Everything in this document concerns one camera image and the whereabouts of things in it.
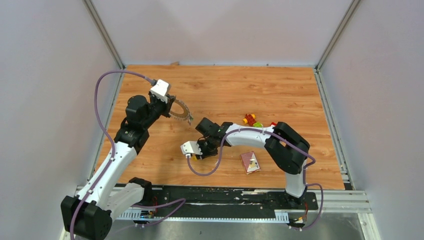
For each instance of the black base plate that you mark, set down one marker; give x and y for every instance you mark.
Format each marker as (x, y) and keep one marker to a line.
(223, 201)

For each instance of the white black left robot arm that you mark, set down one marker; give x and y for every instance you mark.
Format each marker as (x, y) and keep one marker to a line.
(91, 212)

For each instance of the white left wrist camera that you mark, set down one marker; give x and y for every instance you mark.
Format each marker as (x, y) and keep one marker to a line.
(160, 90)

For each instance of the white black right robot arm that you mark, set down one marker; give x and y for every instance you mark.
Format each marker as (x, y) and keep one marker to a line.
(286, 147)

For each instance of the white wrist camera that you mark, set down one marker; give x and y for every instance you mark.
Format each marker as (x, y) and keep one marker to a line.
(160, 90)
(191, 148)

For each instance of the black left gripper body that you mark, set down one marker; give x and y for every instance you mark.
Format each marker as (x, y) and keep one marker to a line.
(157, 107)

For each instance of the toy brick car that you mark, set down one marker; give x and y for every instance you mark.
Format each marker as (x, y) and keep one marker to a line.
(250, 119)

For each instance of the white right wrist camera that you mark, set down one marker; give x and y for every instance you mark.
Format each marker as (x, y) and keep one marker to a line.
(191, 148)

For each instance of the playing card box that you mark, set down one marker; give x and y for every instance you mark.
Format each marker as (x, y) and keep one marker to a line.
(250, 162)

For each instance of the aluminium frame rail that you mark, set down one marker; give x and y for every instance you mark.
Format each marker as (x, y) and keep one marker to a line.
(346, 201)

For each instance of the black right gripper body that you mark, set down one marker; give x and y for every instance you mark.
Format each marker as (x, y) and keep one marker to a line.
(207, 147)

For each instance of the slotted white cable duct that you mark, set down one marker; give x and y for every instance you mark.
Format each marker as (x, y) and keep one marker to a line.
(278, 217)

